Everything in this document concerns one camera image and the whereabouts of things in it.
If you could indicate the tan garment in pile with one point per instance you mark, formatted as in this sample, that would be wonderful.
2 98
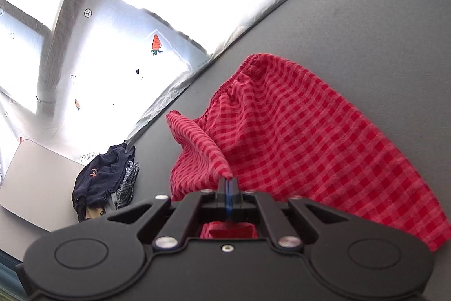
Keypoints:
92 213

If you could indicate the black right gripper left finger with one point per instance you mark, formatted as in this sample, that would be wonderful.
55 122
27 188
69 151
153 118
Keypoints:
166 225

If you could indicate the white panel board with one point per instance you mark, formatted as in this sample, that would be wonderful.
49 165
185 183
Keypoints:
38 187

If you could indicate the white carrot print curtain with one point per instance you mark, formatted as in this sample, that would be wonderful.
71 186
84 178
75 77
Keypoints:
78 76

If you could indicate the black white patterned garment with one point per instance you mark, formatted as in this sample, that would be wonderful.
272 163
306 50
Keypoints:
123 196

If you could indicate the red checkered cloth garment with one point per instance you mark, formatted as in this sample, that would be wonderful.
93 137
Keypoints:
277 128

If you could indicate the navy blue garment on pile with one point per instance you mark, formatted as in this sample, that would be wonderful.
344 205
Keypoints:
102 176

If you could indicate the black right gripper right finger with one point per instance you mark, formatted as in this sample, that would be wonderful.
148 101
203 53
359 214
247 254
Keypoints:
290 225

